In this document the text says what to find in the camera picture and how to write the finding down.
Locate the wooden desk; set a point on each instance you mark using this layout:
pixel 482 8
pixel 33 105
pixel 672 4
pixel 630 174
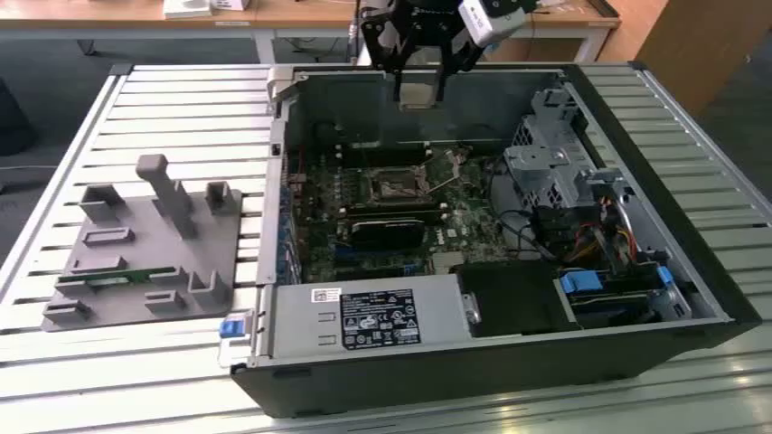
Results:
pixel 301 13

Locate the black graphics card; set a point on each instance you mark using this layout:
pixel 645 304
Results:
pixel 385 233

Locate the silver power supply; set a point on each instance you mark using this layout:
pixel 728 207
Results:
pixel 301 325

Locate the black PC case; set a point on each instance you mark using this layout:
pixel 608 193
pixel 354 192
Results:
pixel 421 384

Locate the CPU socket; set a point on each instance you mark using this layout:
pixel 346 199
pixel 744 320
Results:
pixel 392 185

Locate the silver perforated drive cage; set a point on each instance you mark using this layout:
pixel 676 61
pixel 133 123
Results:
pixel 536 158

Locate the small silver heatsink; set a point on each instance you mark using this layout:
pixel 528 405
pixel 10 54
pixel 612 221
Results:
pixel 449 262

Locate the grey parts rack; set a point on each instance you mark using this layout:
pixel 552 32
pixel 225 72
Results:
pixel 138 280

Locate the blue disk carrier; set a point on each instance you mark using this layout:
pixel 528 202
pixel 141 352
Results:
pixel 581 282

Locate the silver CPU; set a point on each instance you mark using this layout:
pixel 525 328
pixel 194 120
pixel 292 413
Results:
pixel 417 97

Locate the green motherboard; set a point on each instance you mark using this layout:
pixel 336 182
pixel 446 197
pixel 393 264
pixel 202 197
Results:
pixel 476 226

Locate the blue case latch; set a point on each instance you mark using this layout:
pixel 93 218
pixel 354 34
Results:
pixel 233 326

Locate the green RAM stick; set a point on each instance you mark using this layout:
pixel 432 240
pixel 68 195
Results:
pixel 141 274
pixel 392 217

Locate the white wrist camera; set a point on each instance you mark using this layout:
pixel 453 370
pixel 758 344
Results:
pixel 488 20

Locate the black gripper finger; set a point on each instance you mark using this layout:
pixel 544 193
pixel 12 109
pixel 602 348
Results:
pixel 376 40
pixel 464 52

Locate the blue plastic clip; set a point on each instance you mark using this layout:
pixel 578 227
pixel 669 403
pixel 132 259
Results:
pixel 664 278

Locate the metal locking lever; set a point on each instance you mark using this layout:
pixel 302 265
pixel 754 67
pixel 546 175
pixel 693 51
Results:
pixel 450 179

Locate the wooden cabinet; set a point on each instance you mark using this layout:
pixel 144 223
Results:
pixel 693 45

